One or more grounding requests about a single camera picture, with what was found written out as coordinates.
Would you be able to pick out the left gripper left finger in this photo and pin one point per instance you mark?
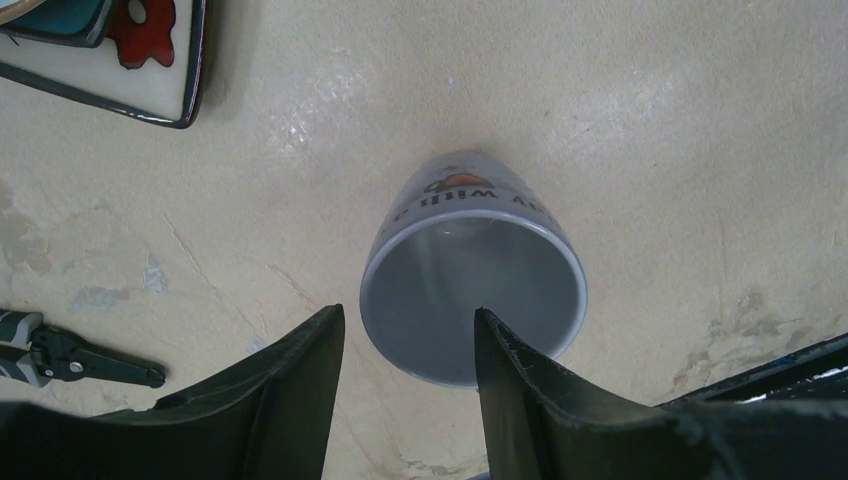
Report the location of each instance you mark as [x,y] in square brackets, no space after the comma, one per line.
[266,417]

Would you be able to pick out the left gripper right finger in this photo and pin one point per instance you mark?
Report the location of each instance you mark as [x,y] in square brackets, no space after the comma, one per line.
[543,421]

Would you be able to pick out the grey blue mug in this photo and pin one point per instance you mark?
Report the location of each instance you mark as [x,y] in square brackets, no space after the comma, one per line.
[466,232]

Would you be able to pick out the square floral plate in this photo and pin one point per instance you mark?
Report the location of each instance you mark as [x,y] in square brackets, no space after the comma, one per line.
[148,67]

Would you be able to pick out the black base frame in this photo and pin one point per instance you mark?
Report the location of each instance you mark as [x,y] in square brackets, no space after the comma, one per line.
[817,372]

